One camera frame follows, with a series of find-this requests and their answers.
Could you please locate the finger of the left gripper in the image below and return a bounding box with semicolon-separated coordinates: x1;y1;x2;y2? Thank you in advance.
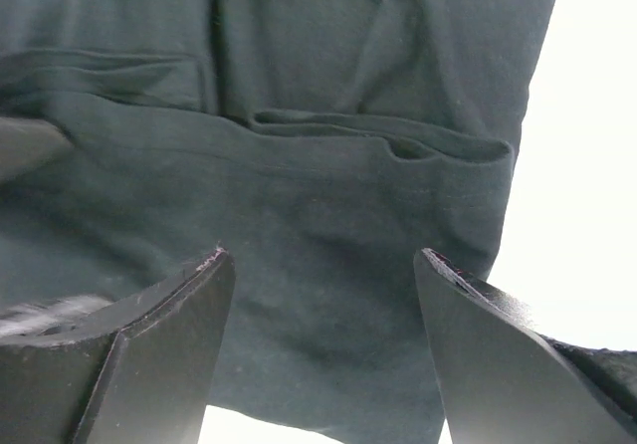
1;116;71;181

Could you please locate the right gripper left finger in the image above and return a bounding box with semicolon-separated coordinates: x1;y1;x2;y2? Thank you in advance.
1;249;235;443

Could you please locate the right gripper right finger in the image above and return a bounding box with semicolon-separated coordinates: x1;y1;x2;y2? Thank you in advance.
414;249;636;443

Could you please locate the black t-shirt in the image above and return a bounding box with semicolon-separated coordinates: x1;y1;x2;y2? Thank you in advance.
1;0;555;443

